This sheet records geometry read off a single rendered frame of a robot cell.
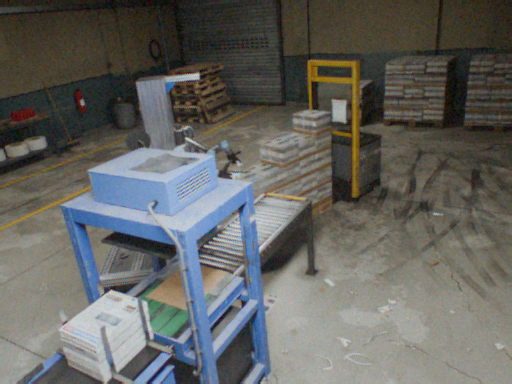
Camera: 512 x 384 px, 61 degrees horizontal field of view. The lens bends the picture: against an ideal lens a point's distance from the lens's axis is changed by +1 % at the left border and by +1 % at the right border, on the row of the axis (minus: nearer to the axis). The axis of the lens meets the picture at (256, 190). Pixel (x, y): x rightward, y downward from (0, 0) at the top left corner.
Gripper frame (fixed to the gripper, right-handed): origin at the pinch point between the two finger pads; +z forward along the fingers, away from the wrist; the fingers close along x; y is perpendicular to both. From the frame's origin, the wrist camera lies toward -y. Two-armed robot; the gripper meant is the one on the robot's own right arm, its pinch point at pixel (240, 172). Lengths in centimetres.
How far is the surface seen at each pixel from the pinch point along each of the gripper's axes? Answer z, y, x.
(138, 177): 3, -32, 146
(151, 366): 15, 68, 169
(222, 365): 33, 98, 121
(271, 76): -248, -68, -814
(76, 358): -20, 59, 185
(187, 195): 24, -19, 132
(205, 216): 41, -12, 143
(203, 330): 39, 53, 151
